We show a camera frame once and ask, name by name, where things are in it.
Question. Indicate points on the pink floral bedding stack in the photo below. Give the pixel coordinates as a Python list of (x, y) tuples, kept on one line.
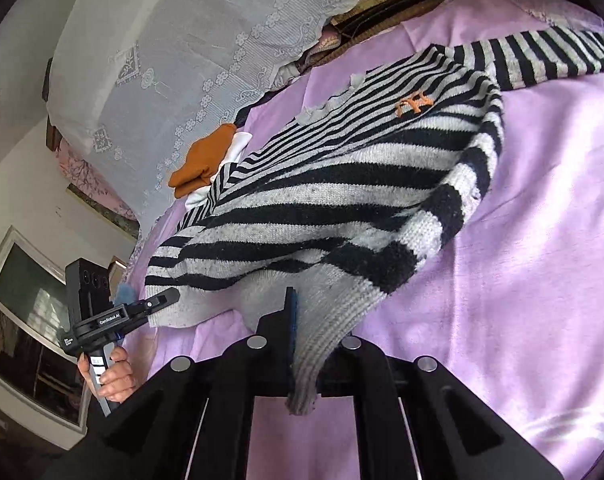
[(79, 173)]

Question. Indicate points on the white lace cover cloth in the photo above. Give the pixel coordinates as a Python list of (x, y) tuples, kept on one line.
[(134, 82)]

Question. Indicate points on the light blue cloth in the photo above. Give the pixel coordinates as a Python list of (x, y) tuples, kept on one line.
[(125, 294)]

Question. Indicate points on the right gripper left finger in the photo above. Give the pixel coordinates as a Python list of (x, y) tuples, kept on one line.
[(259, 365)]

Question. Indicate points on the orange folded garment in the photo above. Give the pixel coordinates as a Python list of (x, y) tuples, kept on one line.
[(202, 161)]

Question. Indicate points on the black white striped sweater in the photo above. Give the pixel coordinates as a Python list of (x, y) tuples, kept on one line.
[(349, 200)]

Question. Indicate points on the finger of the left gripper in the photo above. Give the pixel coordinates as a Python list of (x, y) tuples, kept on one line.
[(157, 302)]

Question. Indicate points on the person's left hand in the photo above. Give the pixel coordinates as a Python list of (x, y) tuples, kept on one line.
[(117, 383)]

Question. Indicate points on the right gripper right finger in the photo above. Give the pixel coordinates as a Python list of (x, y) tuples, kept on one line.
[(411, 422)]

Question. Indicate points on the brown woven bamboo mat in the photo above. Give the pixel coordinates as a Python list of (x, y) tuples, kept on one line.
[(362, 22)]

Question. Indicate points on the white framed window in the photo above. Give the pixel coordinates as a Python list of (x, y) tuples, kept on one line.
[(40, 388)]

